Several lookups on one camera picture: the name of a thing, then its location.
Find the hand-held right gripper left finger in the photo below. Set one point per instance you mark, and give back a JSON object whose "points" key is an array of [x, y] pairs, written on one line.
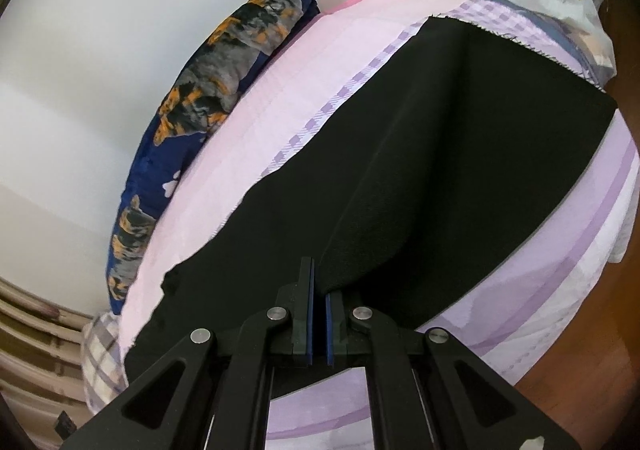
{"points": [[309, 330]]}

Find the blue dog print blanket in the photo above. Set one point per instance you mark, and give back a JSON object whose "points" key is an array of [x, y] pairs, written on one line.
{"points": [[200, 94]]}

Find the beige slatted panel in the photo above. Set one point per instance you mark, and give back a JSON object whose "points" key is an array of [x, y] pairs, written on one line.
{"points": [[35, 330]]}

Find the black pants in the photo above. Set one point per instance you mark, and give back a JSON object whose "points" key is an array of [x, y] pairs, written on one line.
{"points": [[425, 154]]}

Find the grey white plaid cloth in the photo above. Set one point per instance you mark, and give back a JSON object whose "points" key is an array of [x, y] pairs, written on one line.
{"points": [[102, 360]]}

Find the small black object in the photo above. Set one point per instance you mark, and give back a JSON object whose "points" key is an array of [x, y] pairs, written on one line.
{"points": [[64, 422]]}

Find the pink purple checked bed sheet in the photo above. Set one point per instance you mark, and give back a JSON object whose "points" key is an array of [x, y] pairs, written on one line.
{"points": [[280, 119]]}

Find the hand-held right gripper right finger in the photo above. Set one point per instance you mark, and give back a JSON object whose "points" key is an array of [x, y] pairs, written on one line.
{"points": [[330, 330]]}

